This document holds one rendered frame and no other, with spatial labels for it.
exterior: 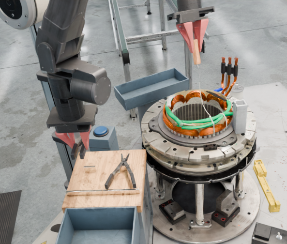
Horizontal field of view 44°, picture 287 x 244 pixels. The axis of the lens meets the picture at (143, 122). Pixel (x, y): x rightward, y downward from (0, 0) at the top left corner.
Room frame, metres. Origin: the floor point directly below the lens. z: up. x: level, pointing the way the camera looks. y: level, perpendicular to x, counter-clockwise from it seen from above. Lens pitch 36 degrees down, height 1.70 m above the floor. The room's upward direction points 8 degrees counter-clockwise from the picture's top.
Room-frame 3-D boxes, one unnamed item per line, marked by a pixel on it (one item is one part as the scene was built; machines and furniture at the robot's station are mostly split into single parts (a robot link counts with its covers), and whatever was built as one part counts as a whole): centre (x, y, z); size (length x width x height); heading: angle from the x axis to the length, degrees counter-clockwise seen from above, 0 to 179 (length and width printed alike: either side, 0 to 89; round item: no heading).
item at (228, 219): (0.70, -0.21, 0.81); 0.08 x 0.05 x 0.02; 130
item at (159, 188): (0.83, -0.03, 0.91); 0.02 x 0.02 x 0.21
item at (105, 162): (0.67, 0.11, 1.05); 0.20 x 0.19 x 0.02; 172
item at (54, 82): (0.64, 0.14, 1.36); 0.07 x 0.06 x 0.07; 56
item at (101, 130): (0.90, 0.14, 1.04); 0.04 x 0.04 x 0.01
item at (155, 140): (0.81, -0.15, 1.09); 0.32 x 0.32 x 0.01
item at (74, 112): (0.65, 0.15, 1.30); 0.10 x 0.07 x 0.07; 83
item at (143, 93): (1.11, -0.05, 0.92); 0.25 x 0.11 x 0.28; 110
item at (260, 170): (0.82, -0.38, 0.80); 0.22 x 0.04 x 0.03; 177
